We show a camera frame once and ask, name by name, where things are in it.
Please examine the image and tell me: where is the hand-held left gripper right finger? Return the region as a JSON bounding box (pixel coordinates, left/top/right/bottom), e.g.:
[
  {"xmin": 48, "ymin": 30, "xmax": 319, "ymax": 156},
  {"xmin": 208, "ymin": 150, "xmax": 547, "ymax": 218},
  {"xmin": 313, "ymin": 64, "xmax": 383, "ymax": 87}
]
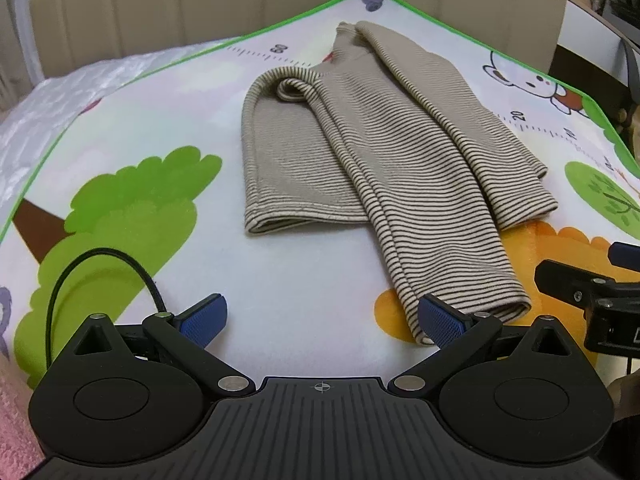
[{"xmin": 388, "ymin": 294, "xmax": 576, "ymax": 397}]

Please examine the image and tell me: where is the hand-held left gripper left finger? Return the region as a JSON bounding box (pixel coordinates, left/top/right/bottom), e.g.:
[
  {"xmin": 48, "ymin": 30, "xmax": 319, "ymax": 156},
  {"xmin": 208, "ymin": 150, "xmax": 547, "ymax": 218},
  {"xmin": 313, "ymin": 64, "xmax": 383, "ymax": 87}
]
[{"xmin": 75, "ymin": 294, "xmax": 255, "ymax": 397}]

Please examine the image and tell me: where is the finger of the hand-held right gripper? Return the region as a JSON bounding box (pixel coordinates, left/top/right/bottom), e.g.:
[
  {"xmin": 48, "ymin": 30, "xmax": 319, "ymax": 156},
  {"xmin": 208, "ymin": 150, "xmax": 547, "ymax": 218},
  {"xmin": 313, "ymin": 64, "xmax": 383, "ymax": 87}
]
[
  {"xmin": 534, "ymin": 259, "xmax": 620, "ymax": 312},
  {"xmin": 610, "ymin": 241, "xmax": 640, "ymax": 267}
]

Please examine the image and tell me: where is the beige striped sweater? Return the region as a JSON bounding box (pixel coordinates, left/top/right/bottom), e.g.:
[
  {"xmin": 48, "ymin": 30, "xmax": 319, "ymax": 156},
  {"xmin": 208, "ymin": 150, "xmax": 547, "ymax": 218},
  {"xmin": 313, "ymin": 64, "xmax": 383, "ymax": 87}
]
[{"xmin": 240, "ymin": 21, "xmax": 559, "ymax": 347}]

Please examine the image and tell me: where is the black desk leg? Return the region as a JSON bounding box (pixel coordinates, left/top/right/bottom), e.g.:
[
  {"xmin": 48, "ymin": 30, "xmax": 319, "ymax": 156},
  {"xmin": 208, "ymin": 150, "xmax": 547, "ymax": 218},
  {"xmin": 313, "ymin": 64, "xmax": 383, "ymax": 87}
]
[{"xmin": 621, "ymin": 39, "xmax": 640, "ymax": 121}]

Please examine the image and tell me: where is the printed cartoon play mat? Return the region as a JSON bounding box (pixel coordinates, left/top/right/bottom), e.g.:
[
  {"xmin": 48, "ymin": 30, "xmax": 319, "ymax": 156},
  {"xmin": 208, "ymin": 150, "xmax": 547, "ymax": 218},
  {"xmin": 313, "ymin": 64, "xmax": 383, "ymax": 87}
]
[{"xmin": 0, "ymin": 0, "xmax": 640, "ymax": 411}]

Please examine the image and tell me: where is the pink cloth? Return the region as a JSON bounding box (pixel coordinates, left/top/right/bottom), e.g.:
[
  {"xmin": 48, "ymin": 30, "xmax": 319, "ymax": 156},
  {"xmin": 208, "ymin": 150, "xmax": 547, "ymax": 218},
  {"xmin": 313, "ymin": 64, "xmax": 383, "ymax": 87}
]
[{"xmin": 0, "ymin": 355, "xmax": 48, "ymax": 480}]

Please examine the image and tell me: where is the white desk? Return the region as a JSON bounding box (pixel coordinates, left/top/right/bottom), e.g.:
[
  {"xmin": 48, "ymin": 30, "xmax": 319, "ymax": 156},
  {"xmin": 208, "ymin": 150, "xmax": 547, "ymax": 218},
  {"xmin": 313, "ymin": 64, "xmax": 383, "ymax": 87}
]
[{"xmin": 554, "ymin": 0, "xmax": 640, "ymax": 78}]

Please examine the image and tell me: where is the white bedsheet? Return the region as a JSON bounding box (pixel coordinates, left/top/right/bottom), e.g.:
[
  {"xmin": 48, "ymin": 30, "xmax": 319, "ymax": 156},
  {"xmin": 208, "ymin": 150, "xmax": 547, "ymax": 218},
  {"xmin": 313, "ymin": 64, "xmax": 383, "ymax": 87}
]
[{"xmin": 0, "ymin": 37, "xmax": 246, "ymax": 201}]

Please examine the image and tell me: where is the beige padded headboard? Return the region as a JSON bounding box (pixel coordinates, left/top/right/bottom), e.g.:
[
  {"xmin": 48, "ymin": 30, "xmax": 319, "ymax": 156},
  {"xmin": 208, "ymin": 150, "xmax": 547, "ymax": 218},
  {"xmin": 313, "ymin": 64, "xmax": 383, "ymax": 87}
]
[{"xmin": 29, "ymin": 0, "xmax": 571, "ymax": 80}]

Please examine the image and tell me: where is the grey curtain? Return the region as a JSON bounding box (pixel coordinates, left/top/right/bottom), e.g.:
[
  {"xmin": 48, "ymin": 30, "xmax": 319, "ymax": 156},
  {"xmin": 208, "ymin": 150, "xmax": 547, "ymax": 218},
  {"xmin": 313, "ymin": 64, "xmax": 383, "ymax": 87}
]
[{"xmin": 0, "ymin": 0, "xmax": 46, "ymax": 111}]

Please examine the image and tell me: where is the black cable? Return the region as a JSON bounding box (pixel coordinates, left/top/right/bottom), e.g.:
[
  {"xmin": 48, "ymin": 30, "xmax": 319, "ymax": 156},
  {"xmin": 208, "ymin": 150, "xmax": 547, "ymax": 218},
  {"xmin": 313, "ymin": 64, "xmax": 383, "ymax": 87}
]
[{"xmin": 45, "ymin": 248, "xmax": 167, "ymax": 367}]

